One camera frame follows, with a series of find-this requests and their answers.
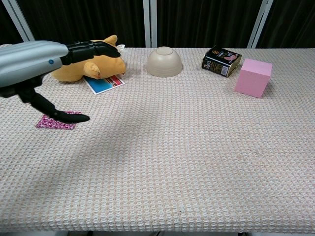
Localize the black pleated curtain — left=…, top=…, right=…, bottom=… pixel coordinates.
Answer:
left=157, top=0, right=263, bottom=49
left=257, top=0, right=315, bottom=49
left=0, top=9, right=24, bottom=46
left=18, top=0, right=146, bottom=47

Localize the beige waffle tablecloth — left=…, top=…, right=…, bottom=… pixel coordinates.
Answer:
left=0, top=44, right=315, bottom=233

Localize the pink cube block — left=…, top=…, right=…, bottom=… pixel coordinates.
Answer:
left=234, top=58, right=273, bottom=99

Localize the white metal frame post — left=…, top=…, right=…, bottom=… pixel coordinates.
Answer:
left=247, top=0, right=271, bottom=49
left=143, top=0, right=158, bottom=48
left=0, top=0, right=35, bottom=42

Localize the blue red postcard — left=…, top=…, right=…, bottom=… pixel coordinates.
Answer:
left=83, top=75, right=126, bottom=95

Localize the black tin can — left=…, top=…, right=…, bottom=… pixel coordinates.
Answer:
left=201, top=45, right=242, bottom=78

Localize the yellow plush toy animal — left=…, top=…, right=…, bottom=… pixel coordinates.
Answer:
left=51, top=34, right=127, bottom=83

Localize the beige upturned bowl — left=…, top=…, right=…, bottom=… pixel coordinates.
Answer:
left=147, top=46, right=183, bottom=77

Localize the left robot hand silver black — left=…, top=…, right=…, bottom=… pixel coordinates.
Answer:
left=0, top=40, right=121, bottom=123

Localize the red patterned cloth pouch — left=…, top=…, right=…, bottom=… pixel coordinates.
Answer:
left=36, top=110, right=82, bottom=130

